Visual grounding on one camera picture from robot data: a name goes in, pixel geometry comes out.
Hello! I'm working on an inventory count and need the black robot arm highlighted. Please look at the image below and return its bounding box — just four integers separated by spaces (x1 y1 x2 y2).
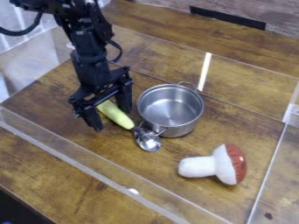
9 0 132 131

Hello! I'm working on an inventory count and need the clear acrylic enclosure wall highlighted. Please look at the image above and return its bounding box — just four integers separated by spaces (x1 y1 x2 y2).
0 28 299 224

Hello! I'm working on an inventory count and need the small steel pot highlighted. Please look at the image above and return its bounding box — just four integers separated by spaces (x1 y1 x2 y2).
136 81 204 137

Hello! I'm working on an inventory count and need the plush red white mushroom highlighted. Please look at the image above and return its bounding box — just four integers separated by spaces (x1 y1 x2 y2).
177 143 248 186

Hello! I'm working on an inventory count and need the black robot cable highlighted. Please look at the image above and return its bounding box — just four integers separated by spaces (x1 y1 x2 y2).
0 8 124 65

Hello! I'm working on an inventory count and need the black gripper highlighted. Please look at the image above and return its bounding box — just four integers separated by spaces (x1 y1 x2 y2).
68 52 133 132

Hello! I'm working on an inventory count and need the green handled metal spoon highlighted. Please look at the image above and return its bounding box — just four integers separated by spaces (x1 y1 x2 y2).
97 101 161 152

